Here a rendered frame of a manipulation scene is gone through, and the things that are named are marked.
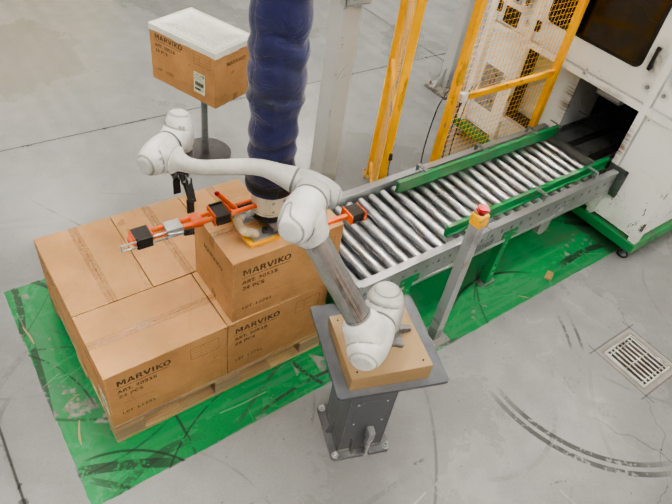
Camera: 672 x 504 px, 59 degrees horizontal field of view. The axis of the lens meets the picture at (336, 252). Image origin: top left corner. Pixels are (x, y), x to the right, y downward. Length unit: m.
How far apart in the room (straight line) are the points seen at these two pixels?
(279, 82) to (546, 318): 2.56
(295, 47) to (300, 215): 0.65
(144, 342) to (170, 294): 0.31
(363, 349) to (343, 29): 2.20
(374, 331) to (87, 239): 1.75
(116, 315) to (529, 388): 2.33
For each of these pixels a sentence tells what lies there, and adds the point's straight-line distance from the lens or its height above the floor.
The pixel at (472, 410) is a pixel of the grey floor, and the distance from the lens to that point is 3.51.
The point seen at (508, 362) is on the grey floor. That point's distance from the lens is 3.80.
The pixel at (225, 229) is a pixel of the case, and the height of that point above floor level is 0.94.
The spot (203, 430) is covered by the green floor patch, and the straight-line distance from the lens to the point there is 3.22.
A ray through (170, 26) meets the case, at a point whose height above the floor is 1.02.
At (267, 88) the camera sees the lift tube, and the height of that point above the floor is 1.69.
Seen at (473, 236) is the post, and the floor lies 0.88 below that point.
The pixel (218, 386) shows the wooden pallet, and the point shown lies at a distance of 3.27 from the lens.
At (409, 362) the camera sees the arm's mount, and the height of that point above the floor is 0.84.
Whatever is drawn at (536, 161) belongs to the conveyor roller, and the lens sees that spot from 4.53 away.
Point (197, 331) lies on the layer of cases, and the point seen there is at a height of 0.54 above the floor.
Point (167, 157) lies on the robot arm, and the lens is 2.15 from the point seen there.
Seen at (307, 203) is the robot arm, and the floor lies 1.55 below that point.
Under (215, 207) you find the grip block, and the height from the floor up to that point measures 1.09.
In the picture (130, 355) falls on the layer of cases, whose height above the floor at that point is 0.54.
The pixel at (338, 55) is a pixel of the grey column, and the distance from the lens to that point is 3.91.
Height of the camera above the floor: 2.81
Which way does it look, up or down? 43 degrees down
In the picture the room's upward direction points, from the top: 10 degrees clockwise
